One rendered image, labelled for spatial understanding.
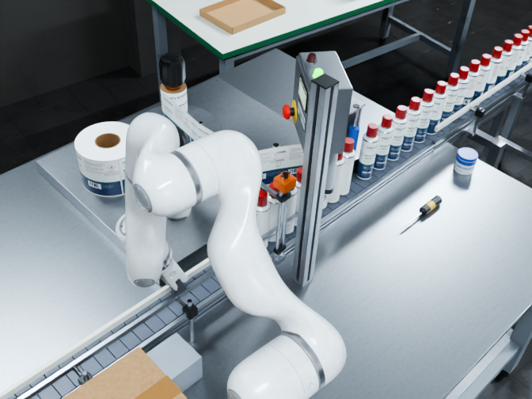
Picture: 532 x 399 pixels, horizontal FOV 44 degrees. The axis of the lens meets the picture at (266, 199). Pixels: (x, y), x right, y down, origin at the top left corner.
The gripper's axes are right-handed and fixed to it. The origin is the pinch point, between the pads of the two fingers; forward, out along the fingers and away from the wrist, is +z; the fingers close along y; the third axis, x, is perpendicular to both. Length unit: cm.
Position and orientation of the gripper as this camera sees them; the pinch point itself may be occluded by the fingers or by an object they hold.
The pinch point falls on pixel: (176, 285)
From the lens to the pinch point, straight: 174.4
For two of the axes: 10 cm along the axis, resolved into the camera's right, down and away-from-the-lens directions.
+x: -6.9, 6.7, -2.7
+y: -7.0, -5.1, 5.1
